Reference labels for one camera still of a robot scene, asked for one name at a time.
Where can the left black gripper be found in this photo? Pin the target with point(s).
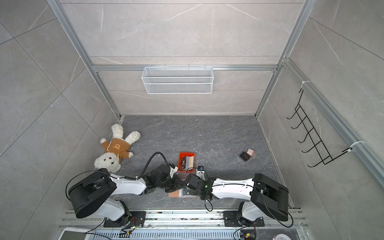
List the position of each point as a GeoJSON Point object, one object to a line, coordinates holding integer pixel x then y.
{"type": "Point", "coordinates": [178, 183]}

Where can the tan leather card holder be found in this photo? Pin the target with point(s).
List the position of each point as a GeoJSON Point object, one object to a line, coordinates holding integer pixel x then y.
{"type": "Point", "coordinates": [183, 193]}

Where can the red plastic tray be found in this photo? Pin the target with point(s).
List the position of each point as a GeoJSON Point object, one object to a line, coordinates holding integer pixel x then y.
{"type": "Point", "coordinates": [182, 162]}

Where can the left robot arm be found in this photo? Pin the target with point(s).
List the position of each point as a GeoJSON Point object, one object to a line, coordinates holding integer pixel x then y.
{"type": "Point", "coordinates": [93, 194]}

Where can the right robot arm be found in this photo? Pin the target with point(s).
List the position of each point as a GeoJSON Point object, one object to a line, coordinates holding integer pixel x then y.
{"type": "Point", "coordinates": [261, 195]}

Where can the white teddy bear brown shirt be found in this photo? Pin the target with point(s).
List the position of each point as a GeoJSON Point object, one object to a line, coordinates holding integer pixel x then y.
{"type": "Point", "coordinates": [117, 149]}

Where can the small black pink box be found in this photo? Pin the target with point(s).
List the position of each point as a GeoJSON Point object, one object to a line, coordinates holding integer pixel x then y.
{"type": "Point", "coordinates": [248, 155]}

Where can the white round object bottom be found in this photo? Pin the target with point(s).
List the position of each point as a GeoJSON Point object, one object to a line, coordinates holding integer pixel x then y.
{"type": "Point", "coordinates": [281, 237]}

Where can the white tablet device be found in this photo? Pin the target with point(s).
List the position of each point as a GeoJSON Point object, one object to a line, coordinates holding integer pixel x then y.
{"type": "Point", "coordinates": [70, 233]}

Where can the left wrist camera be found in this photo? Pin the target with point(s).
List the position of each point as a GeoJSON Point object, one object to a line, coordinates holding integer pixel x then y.
{"type": "Point", "coordinates": [173, 170]}

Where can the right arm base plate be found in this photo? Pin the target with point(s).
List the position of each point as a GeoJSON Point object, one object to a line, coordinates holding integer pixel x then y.
{"type": "Point", "coordinates": [237, 219]}

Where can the aluminium rail frame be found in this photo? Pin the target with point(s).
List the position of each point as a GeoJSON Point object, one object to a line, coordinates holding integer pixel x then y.
{"type": "Point", "coordinates": [189, 225]}

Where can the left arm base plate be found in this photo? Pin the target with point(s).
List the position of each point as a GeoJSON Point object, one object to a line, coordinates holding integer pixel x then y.
{"type": "Point", "coordinates": [133, 219]}

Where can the white wire mesh basket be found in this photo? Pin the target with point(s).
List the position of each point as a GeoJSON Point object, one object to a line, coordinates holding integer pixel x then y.
{"type": "Point", "coordinates": [178, 80]}

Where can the black wire hook rack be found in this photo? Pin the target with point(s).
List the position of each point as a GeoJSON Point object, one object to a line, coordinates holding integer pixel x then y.
{"type": "Point", "coordinates": [313, 136]}

